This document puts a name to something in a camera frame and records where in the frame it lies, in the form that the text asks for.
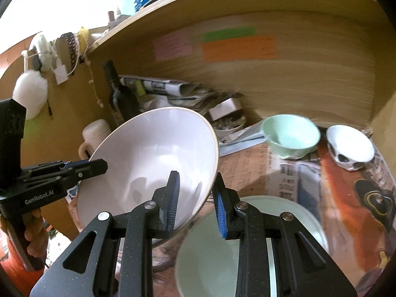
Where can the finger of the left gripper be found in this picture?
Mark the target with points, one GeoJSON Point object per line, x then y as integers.
{"type": "Point", "coordinates": [85, 169]}

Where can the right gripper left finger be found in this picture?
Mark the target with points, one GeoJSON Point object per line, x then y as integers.
{"type": "Point", "coordinates": [166, 198]}

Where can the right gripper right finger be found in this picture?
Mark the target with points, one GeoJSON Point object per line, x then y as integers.
{"type": "Point", "coordinates": [225, 200]}

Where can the pale pink bowl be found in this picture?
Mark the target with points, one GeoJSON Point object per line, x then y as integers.
{"type": "Point", "coordinates": [141, 154]}

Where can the mint green plate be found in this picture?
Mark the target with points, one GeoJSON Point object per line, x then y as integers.
{"type": "Point", "coordinates": [207, 264]}

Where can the mint green bowl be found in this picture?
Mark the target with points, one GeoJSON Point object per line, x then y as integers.
{"type": "Point", "coordinates": [290, 136]}

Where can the white patterned small bowl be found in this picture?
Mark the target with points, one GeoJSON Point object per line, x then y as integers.
{"type": "Point", "coordinates": [350, 148]}

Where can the person's left hand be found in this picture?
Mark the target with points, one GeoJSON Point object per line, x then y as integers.
{"type": "Point", "coordinates": [36, 235]}

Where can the cream ceramic mug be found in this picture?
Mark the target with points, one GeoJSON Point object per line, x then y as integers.
{"type": "Point", "coordinates": [93, 134]}

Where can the grey folded paper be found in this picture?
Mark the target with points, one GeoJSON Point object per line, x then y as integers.
{"type": "Point", "coordinates": [242, 139]}

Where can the small bowl with marbles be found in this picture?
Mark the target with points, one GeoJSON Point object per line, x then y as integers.
{"type": "Point", "coordinates": [226, 126]}

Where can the dark glass bottle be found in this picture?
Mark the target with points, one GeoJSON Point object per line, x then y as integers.
{"type": "Point", "coordinates": [123, 102]}

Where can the white fluffy duster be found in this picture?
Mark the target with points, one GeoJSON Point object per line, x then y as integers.
{"type": "Point", "coordinates": [31, 91]}

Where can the white small box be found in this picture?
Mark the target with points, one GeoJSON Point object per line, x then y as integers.
{"type": "Point", "coordinates": [225, 108]}

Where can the stack of newspapers and books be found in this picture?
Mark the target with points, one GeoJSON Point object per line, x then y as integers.
{"type": "Point", "coordinates": [154, 93]}

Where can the newspaper shelf liner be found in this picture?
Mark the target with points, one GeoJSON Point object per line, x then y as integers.
{"type": "Point", "coordinates": [355, 209]}

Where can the pink sticky note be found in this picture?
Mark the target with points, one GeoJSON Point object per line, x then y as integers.
{"type": "Point", "coordinates": [172, 46]}

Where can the orange sticky note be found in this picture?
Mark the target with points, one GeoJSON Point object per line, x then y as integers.
{"type": "Point", "coordinates": [236, 49]}

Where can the green sticky note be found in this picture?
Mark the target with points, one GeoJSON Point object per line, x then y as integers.
{"type": "Point", "coordinates": [229, 33]}

